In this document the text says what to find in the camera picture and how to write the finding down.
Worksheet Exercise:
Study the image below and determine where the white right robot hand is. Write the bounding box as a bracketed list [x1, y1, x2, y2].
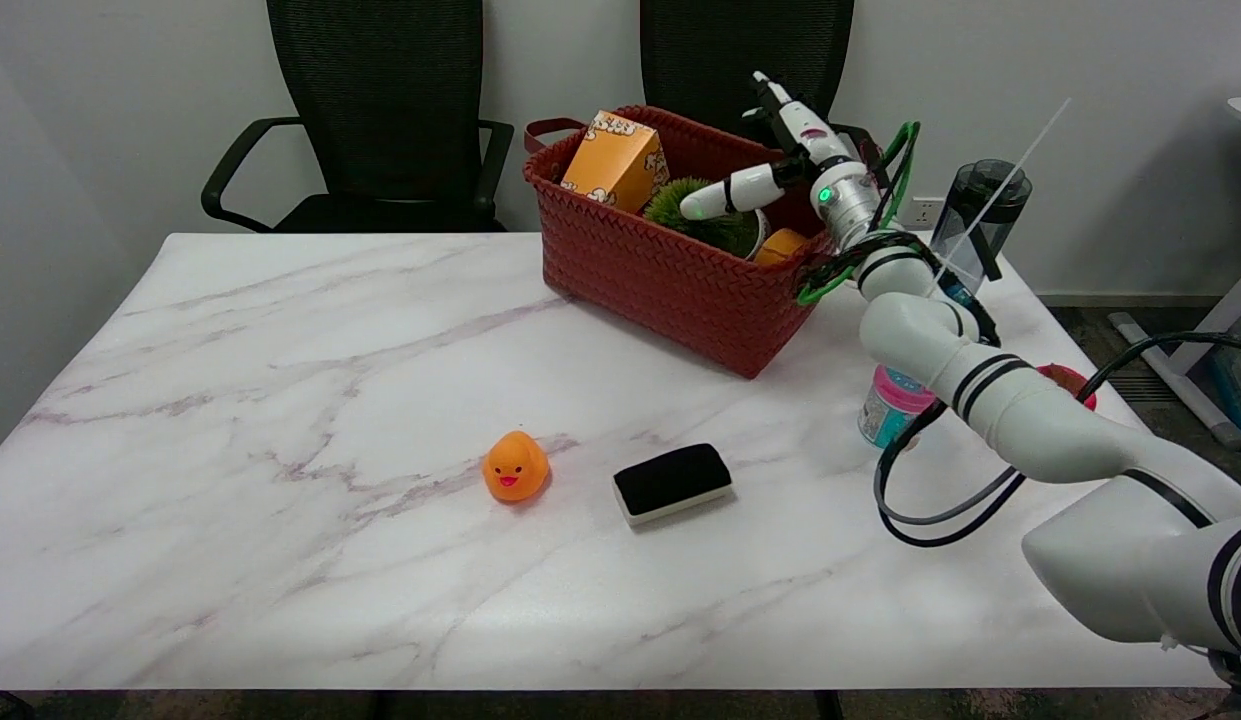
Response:
[678, 72, 861, 223]

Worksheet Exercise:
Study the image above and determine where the green ball potted plant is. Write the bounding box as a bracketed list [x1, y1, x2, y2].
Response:
[642, 177, 772, 262]

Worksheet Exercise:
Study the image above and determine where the reddish brown woven basket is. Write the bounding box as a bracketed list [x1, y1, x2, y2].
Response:
[523, 105, 843, 380]

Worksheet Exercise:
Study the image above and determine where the small orange item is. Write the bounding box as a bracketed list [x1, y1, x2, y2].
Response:
[755, 228, 811, 267]

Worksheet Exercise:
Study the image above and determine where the black mesh office chair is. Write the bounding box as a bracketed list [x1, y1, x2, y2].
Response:
[640, 0, 898, 229]
[201, 0, 516, 234]

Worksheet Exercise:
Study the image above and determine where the grey transparent water bottle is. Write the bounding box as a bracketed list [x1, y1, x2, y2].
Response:
[928, 158, 1033, 297]

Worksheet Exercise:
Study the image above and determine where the orange carton box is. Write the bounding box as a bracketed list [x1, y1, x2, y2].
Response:
[560, 110, 671, 214]

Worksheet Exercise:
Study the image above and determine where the white zip tie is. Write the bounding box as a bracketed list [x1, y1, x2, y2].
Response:
[930, 97, 1073, 292]

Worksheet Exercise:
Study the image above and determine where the pink lid candy jar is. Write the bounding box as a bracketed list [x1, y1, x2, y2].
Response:
[858, 364, 941, 451]

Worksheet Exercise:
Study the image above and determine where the red persimmon toy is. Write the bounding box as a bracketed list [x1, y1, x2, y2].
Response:
[1035, 363, 1098, 412]

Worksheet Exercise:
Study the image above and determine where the black and white eraser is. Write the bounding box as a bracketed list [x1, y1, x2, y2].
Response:
[613, 443, 734, 527]

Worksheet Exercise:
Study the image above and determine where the orange rubber duck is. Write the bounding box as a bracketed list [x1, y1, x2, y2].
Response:
[482, 430, 552, 503]

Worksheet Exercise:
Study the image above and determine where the green robot cable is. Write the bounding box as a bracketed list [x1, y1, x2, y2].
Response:
[795, 120, 923, 307]

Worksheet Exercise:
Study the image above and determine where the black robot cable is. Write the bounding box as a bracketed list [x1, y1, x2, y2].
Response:
[873, 331, 1241, 549]

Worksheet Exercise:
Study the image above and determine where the white desk frame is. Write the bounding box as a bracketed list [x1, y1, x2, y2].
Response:
[1108, 97, 1241, 448]

